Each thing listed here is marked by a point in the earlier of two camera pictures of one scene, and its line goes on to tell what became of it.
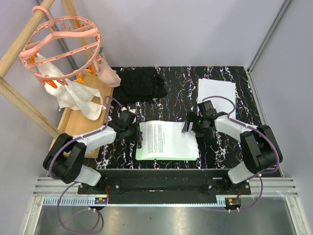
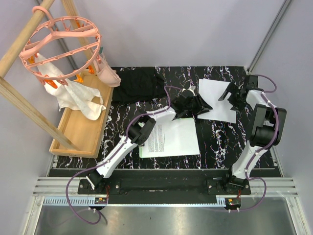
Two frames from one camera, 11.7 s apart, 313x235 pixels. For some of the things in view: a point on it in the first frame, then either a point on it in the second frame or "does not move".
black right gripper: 192,117 → 230,88
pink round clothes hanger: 58,48 does not move
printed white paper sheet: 165,139 does not move
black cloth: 138,84 does not move
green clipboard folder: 138,154 → 171,138
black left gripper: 137,136 → 201,107
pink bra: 107,75 does not move
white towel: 86,100 does not move
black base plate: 163,186 does not move
